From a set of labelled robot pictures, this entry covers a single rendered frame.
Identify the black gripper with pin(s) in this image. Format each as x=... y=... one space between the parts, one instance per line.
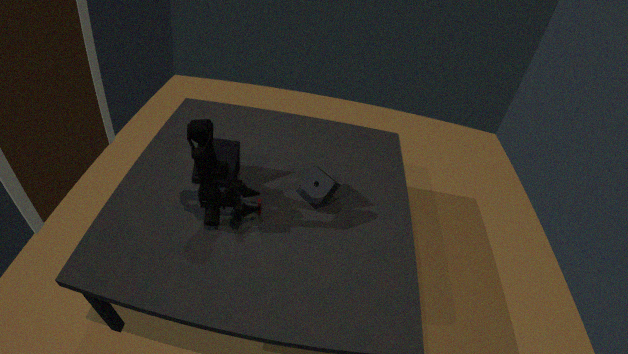
x=239 y=208

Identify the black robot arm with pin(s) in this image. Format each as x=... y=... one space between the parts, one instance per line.
x=209 y=168

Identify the grey sloped panel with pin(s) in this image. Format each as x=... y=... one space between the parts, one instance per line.
x=320 y=186

